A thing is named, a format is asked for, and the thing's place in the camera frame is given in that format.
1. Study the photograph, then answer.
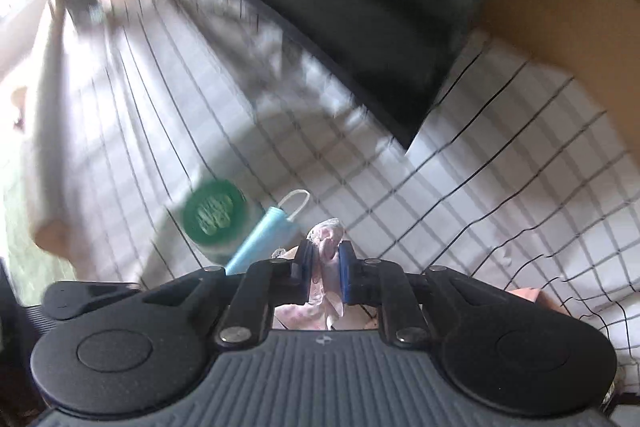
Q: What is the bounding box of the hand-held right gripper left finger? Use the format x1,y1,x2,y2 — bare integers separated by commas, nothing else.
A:
142,241,317,350

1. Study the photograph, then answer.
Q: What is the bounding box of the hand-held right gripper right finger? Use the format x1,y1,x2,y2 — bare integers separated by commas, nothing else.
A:
337,241,502,350

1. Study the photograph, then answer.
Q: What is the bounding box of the pink sheer cloth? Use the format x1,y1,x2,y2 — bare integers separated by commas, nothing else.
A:
274,217,377,333

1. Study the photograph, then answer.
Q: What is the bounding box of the blue face mask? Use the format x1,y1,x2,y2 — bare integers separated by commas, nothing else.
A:
224,189,312,277

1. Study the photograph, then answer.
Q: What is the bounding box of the green-lid glass jar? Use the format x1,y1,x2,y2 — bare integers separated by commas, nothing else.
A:
181,178,265,266

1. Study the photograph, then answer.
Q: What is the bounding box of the checked white bedsheet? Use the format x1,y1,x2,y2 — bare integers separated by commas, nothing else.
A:
0,0,640,358

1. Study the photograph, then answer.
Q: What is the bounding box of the dark pillow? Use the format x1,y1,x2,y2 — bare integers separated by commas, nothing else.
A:
206,0,517,152

